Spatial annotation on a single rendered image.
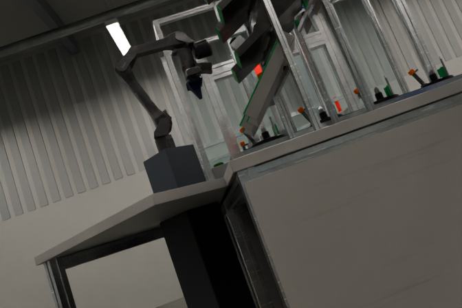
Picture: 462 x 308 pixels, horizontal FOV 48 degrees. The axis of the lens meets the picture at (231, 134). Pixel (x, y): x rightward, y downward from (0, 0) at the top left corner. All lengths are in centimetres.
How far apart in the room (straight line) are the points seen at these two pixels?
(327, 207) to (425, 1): 1065
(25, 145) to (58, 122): 77
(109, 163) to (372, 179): 929
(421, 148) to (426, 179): 8
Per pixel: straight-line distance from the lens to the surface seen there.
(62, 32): 949
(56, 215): 1058
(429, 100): 138
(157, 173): 188
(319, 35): 337
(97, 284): 1037
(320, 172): 126
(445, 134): 138
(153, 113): 194
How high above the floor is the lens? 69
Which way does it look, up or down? 11 degrees up
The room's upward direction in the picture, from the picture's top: 20 degrees counter-clockwise
